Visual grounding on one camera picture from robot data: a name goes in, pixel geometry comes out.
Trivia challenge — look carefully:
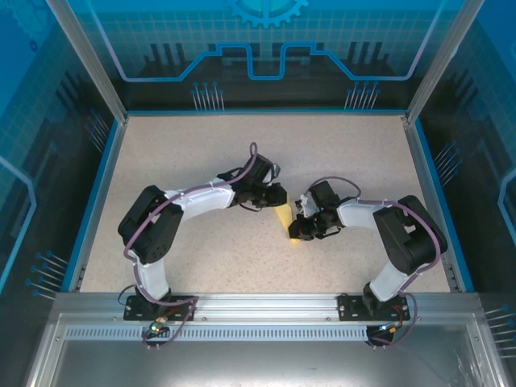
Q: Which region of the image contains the yellow cloth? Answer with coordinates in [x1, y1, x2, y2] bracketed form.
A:
[273, 203, 304, 246]

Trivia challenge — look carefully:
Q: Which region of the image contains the blue table border strip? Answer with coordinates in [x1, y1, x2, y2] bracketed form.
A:
[67, 119, 124, 292]
[414, 118, 476, 292]

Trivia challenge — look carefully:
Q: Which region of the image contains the blue printed gear panel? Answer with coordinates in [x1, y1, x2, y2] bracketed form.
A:
[64, 0, 464, 112]

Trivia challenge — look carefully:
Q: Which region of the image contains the blue printed circuit panel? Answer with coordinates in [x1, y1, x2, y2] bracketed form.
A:
[414, 0, 516, 387]
[0, 0, 122, 387]

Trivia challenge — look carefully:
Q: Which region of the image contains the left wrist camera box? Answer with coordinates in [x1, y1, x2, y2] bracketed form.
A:
[241, 154, 281, 186]

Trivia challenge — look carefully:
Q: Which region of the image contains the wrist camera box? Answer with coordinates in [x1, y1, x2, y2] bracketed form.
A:
[241, 154, 281, 186]
[295, 180, 340, 217]

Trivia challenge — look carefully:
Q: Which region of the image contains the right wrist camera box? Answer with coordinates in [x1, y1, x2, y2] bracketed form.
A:
[295, 180, 340, 217]

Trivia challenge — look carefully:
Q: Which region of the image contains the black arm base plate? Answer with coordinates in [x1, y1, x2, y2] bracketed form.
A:
[337, 293, 410, 323]
[123, 295, 198, 323]

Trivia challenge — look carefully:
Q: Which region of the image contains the aluminium cross rail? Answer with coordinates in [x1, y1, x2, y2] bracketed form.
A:
[54, 292, 483, 323]

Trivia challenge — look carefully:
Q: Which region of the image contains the slotted metal cable duct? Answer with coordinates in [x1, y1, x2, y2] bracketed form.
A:
[64, 326, 388, 342]

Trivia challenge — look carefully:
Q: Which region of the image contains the aluminium table edge rail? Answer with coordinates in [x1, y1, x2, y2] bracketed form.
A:
[78, 115, 131, 292]
[402, 114, 461, 292]

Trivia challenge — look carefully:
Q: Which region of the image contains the aluminium corner post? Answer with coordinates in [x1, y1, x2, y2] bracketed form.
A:
[404, 0, 487, 126]
[45, 0, 131, 127]

